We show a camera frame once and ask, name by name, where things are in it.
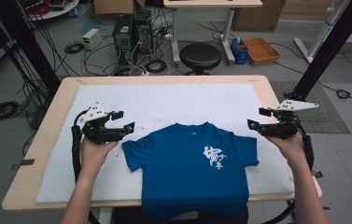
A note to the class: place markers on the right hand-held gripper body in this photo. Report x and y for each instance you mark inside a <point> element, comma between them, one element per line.
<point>284,129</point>

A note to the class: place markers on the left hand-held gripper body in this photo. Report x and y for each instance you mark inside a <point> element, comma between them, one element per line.
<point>99,132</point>

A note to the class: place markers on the blue t-shirt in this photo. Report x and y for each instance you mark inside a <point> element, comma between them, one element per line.
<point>176,174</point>

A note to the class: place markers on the person's right hand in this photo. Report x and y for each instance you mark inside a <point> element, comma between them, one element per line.
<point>290,146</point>

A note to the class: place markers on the person's left hand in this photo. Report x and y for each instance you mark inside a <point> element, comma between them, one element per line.
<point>92,155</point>

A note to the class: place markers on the grey floor mat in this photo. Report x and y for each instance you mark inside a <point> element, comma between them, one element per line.
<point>326,118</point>

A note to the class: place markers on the white felt mat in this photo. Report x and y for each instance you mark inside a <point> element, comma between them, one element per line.
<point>164,102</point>

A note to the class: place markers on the light wooden table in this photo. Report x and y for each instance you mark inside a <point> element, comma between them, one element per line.
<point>55,102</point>

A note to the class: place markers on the orange plastic basket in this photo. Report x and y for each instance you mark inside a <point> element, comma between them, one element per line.
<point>260,50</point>

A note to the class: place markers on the blue box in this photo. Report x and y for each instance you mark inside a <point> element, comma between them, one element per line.
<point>239,53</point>

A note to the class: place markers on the black computer tower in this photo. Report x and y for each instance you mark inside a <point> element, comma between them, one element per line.
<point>143,31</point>
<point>122,37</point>

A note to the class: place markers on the black tape strip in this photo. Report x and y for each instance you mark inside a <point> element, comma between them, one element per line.
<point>25,162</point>

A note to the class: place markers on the white power supply box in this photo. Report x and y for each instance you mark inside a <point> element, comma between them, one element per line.
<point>91,38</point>

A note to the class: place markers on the black round stool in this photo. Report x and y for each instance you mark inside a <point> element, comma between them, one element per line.
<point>200,56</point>

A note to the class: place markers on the large brown cardboard box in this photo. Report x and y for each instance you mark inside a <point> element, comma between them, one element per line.
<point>257,15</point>

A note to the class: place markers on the white metal stand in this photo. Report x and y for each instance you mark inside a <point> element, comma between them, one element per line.
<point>323,31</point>

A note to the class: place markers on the round white table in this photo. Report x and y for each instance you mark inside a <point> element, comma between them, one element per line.
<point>55,11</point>

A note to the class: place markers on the white desk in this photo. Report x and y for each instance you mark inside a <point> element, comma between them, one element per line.
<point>211,3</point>

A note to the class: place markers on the black frame post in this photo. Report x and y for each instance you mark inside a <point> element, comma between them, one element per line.
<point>29,46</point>
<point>329,46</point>

